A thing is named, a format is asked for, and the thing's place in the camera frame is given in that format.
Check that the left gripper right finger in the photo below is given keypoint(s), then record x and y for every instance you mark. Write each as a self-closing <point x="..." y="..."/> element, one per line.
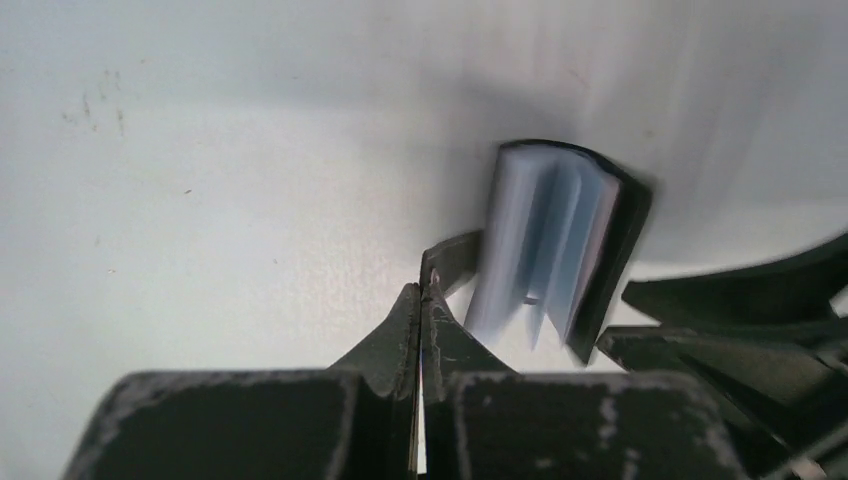
<point x="485" y="421"/>

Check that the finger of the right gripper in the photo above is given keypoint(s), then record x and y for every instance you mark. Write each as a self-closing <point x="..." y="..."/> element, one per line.
<point x="767" y="344"/>

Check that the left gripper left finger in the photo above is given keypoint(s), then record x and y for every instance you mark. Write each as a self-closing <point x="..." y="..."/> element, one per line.
<point x="356" y="419"/>

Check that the black leather card holder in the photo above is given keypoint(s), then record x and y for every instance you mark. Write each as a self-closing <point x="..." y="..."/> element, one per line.
<point x="561" y="225"/>

